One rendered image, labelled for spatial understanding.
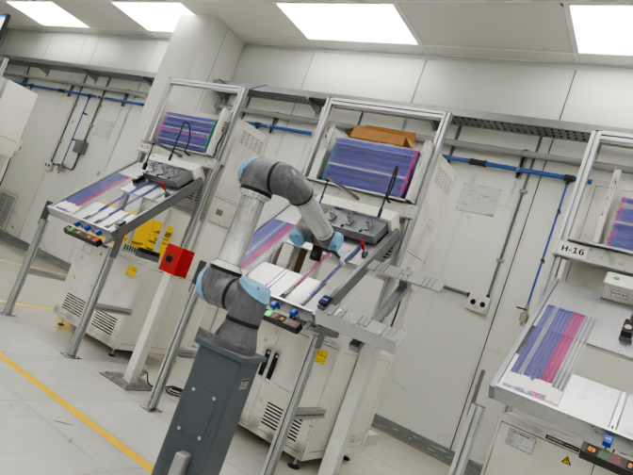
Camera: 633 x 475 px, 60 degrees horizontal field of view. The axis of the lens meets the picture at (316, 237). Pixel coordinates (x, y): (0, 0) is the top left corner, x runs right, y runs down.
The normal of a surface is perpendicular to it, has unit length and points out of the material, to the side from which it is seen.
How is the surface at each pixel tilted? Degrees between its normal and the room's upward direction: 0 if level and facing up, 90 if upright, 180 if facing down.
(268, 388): 90
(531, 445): 90
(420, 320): 89
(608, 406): 44
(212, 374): 90
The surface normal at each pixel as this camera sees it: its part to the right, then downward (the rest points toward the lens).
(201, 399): -0.29, -0.19
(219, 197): 0.80, 0.24
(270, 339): -0.50, -0.26
